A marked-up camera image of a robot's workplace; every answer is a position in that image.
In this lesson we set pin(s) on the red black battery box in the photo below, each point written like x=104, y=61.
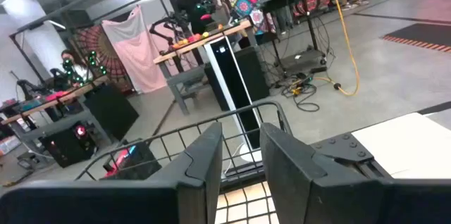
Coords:
x=137, y=164

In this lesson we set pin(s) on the black panel box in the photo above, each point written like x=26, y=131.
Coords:
x=112, y=111

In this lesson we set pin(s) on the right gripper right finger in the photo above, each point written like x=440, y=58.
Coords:
x=292, y=181

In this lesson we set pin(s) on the wooden workbench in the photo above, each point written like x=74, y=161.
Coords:
x=186, y=77
x=42, y=105

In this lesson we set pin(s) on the black aluminium table frame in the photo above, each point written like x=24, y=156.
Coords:
x=338, y=146

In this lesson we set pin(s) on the pink cloth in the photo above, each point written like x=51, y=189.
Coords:
x=137, y=51

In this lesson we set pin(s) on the black box with red light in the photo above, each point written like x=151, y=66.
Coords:
x=63, y=150

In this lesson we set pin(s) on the black tower with white base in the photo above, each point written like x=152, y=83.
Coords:
x=236, y=86

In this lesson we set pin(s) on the black cabinet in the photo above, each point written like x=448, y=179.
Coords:
x=253, y=72

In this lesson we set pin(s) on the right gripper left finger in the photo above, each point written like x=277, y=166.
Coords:
x=197, y=188

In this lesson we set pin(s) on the mandala tapestry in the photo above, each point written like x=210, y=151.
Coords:
x=102, y=51

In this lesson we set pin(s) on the black rolling cart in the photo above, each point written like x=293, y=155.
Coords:
x=303, y=58

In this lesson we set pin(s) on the black mat with orange stripes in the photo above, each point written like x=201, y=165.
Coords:
x=423, y=34

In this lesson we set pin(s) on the background robot with green lights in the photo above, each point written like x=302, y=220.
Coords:
x=67, y=65

